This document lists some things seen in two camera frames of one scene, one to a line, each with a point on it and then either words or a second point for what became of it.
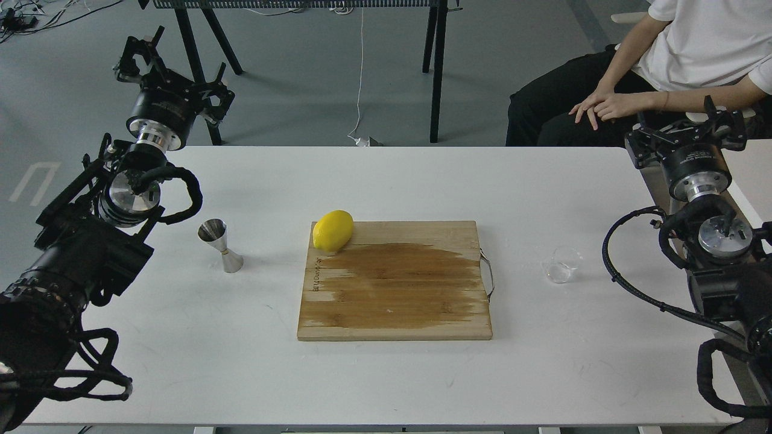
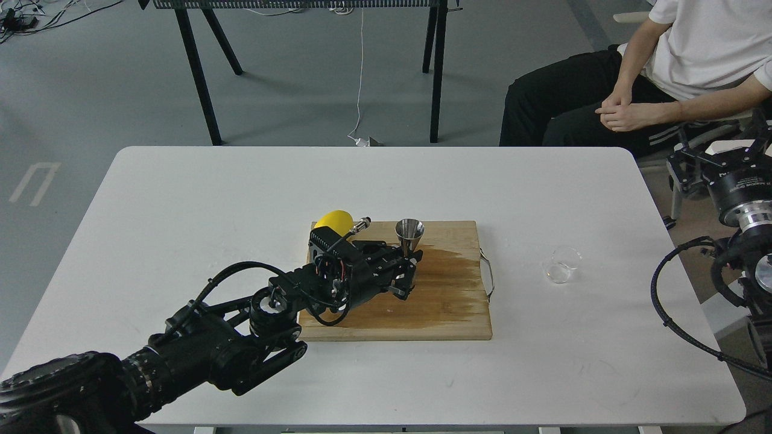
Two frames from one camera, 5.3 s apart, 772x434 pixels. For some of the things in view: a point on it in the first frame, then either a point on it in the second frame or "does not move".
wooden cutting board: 397,280 does not move
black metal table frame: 191,13 does not move
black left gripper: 166,102 to 341,273
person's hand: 605,87 to 621,96
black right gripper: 690,149 to 740,180
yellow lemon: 333,230 does not move
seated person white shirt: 721,49 does not move
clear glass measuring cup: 562,264 does not move
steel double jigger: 213,231 to 409,231
